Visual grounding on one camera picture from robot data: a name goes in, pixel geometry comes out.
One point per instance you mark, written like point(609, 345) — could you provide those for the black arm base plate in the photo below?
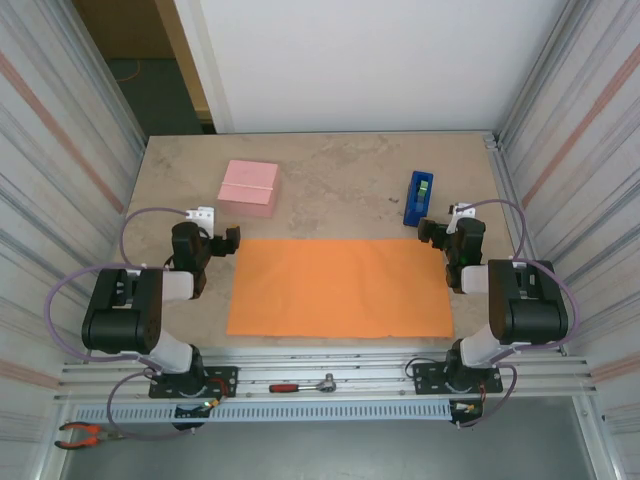
point(425, 375)
point(225, 375)

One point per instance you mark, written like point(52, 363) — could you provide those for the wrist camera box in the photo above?
point(457, 210)
point(202, 215)

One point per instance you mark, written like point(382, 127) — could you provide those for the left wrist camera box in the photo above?
point(202, 215)

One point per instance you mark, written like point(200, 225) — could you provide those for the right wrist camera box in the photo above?
point(457, 210)

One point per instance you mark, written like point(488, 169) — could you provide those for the blue tape dispenser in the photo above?
point(412, 210)

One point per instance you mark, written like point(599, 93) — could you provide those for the orange wrapping paper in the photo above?
point(340, 290)

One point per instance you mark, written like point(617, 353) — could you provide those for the pink gift box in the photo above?
point(247, 185)

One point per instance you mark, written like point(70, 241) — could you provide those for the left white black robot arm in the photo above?
point(120, 325)

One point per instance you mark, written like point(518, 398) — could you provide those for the brown wooden door frame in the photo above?
point(185, 60)

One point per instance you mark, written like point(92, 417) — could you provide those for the aluminium rail frame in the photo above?
point(350, 372)

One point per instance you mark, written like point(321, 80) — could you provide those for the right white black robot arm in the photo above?
point(530, 315)

